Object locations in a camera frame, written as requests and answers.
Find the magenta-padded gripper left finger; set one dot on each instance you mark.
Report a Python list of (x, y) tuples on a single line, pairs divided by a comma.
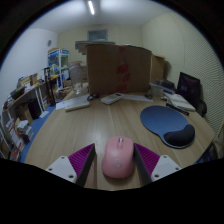
[(61, 166)]

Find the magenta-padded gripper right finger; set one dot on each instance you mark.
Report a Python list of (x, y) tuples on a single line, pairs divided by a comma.
[(165, 166)]

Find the pink computer mouse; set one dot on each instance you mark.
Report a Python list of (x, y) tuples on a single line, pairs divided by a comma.
[(118, 160)]

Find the blue mouse pad, black wrist rest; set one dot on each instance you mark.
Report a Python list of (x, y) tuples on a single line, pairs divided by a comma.
[(161, 121)]

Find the black marker pen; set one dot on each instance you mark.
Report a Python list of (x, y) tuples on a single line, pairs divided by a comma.
[(178, 109)]

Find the small white flat box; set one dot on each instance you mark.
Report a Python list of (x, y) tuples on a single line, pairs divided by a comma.
[(77, 106)]

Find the white paper sheet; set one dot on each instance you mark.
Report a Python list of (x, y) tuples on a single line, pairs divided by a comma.
[(136, 97), (65, 102)]

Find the white closed book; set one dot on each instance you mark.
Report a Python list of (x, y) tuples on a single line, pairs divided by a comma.
[(181, 102)]

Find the cluttered wooden shelf unit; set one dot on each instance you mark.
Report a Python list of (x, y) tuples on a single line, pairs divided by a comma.
[(23, 106)]

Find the small black clips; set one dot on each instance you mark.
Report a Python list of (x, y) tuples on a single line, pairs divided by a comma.
[(148, 96)]

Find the dark storage box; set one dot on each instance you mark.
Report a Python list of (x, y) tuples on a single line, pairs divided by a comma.
[(165, 84)]

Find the black office chair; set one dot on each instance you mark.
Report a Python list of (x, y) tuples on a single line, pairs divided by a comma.
[(189, 86)]

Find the clear plastic pitcher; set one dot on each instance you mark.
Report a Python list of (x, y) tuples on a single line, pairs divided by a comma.
[(76, 77)]

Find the tall open cardboard box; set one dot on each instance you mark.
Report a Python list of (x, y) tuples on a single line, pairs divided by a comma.
[(157, 68)]

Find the large brown cardboard box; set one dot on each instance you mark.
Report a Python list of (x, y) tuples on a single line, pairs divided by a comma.
[(106, 70)]

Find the blue and white cabinet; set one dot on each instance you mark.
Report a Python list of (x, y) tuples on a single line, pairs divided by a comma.
[(56, 60)]

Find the grey door with window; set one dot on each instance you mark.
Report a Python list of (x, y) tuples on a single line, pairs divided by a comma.
[(97, 35)]

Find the long ceiling light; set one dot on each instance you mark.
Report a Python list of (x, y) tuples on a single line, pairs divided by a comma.
[(91, 7)]

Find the round wall clock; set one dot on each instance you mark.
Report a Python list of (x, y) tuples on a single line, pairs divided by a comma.
[(49, 43)]

